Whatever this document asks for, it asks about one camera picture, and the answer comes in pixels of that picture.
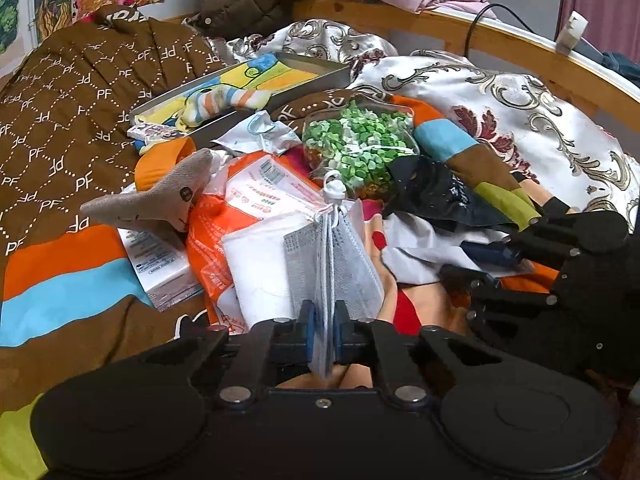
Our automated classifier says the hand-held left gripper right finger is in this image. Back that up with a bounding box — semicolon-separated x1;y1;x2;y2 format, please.
334;300;506;407

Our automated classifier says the peach cloth with red spots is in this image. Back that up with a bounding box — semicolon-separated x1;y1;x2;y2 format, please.
359;199;482;392

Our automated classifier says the maroon curtain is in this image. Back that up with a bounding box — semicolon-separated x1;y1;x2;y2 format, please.
557;0;640;67

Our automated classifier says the orange plastic packet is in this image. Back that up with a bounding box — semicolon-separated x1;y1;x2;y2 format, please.
186;150;328;333

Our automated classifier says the dark navy cloth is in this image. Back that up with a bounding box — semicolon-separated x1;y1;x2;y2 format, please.
384;154;517;227

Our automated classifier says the white power adapter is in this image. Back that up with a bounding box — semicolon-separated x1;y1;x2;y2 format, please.
554;10;592;57

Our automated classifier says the plain white cloth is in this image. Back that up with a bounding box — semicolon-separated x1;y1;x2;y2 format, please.
381;209;533;287

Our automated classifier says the white tissue pack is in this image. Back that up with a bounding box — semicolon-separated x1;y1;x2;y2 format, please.
117;227;207;313

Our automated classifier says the pink cartoon print cloth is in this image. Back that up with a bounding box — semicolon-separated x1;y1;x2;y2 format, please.
127;122;187;144

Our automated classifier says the metal tray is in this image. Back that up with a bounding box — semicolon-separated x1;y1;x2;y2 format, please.
129;51;352;148

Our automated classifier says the white blue wrapper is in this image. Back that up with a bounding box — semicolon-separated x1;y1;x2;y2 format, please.
214;111;302;157

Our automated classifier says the beige drawstring bag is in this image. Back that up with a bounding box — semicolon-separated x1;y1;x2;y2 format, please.
80;148;217;234

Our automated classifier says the brown printed striped blanket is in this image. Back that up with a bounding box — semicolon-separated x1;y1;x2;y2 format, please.
0;4;547;480

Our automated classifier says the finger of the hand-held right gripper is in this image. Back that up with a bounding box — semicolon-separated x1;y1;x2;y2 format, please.
460;209;630;272
439;264;563;343

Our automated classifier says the striped sock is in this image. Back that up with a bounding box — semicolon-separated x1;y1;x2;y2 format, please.
181;85;274;129

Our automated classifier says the dark teal cloth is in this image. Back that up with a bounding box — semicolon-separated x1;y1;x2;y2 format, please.
599;50;640;88

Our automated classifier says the floral satin quilt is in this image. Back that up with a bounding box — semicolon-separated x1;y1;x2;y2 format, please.
205;19;640;242

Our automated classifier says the grey face mask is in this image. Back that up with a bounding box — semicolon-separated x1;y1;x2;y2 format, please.
282;170;387;380

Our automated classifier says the black cable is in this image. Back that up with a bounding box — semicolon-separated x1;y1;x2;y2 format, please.
462;2;557;59

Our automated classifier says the wooden bed frame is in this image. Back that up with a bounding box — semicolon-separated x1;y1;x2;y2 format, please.
292;0;640;117

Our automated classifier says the bag of green beads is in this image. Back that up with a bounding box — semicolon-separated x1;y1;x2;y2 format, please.
301;100;422;202

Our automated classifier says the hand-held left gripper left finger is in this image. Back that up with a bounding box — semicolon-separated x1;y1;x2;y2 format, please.
120;300;321;407

